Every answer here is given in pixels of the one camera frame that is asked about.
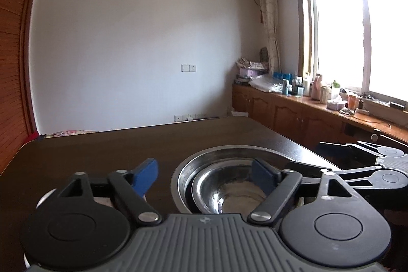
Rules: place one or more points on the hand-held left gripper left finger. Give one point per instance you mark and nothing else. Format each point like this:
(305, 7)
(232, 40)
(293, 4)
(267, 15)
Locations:
(146, 176)

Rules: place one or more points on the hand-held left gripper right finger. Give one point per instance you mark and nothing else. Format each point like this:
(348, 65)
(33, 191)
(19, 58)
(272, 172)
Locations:
(264, 174)

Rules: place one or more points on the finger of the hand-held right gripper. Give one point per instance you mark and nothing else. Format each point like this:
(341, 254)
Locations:
(334, 151)
(312, 168)

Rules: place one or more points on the large stainless steel bowl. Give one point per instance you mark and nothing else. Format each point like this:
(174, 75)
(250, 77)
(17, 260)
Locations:
(185, 170)

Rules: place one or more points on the medium stainless steel bowl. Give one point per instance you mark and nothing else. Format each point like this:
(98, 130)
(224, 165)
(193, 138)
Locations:
(223, 192)

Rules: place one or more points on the white floral rectangular plate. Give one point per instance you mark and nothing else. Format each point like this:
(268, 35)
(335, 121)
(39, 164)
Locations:
(103, 202)

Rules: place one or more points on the tissue box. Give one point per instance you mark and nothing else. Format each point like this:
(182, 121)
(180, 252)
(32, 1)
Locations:
(336, 104)

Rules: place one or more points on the orange jar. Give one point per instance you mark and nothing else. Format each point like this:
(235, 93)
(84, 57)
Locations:
(353, 101)

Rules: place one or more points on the brown wooden cabinet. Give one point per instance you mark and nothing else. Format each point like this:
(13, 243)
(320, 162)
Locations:
(287, 112)

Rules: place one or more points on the white cardboard box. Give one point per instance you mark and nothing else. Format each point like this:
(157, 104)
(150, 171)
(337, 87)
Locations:
(239, 114)

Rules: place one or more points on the pink flask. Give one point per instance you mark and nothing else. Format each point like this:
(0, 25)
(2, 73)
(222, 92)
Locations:
(315, 87)

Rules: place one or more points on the cluster of toiletry bottles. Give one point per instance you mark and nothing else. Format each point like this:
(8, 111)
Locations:
(293, 84)

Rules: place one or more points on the floral blanket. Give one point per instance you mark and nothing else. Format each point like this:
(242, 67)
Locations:
(71, 132)

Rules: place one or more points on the clear plastic bag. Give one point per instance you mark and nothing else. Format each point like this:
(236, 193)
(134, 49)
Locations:
(266, 84)

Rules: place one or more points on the purple box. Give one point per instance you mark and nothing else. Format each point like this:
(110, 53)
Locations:
(251, 73)

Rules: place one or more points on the stack of newspapers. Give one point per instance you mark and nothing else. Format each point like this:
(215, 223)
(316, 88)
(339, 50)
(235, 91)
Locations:
(253, 64)

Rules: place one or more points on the wood framed window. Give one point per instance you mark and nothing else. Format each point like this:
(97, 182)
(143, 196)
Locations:
(338, 36)

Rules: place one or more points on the brown woven fan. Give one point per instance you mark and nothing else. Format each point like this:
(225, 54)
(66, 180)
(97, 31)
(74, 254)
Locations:
(263, 55)

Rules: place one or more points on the red cloth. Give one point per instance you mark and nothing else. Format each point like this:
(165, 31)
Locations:
(33, 137)

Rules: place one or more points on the patterned beige curtain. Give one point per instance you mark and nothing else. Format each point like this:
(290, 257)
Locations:
(269, 20)

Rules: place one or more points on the brown slatted wooden wardrobe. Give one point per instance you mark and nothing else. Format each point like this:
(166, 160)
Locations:
(14, 52)

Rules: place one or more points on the low wall power sockets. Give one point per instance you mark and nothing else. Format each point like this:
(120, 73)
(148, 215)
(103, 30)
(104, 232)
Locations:
(189, 116)

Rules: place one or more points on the white wall switch socket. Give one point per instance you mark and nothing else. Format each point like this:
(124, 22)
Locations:
(188, 68)

